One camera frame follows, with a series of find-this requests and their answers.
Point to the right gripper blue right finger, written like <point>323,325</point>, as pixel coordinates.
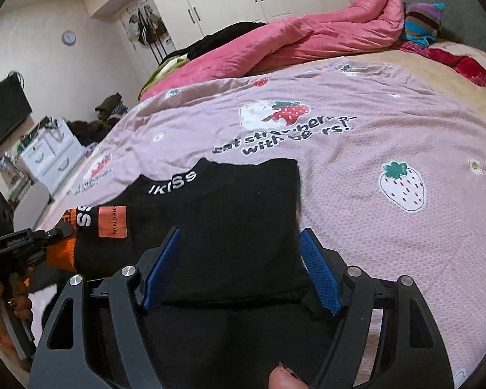
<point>320,273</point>

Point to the round wall clock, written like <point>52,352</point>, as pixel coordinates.
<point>69,38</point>

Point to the striped colourful pillow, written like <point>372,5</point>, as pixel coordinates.
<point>422,23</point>

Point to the white drawer cabinet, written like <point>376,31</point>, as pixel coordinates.
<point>52,155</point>

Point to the red floral blanket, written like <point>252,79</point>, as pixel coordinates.
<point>465,65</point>

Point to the pink quilted comforter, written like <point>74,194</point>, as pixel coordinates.
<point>366,26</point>

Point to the black wall television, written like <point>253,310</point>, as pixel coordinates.
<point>14,106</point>

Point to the person's right hand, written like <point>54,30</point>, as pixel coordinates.
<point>282,377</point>

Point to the dark clothes pile on floor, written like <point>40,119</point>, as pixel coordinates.
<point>109,113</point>

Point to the hanging bags on door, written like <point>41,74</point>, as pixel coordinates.
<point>144,27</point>

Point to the person's left hand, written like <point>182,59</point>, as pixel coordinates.
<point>21,307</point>

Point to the green blanket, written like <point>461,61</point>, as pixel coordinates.
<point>164,70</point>

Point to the black sweater with orange patches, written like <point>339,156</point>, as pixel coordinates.
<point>240,301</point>

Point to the black clothing on bed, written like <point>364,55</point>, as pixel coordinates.
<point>213,41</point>

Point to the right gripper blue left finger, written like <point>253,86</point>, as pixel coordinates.
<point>157,267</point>

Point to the pink strawberry print bedsheet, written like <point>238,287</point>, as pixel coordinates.
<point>392,172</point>

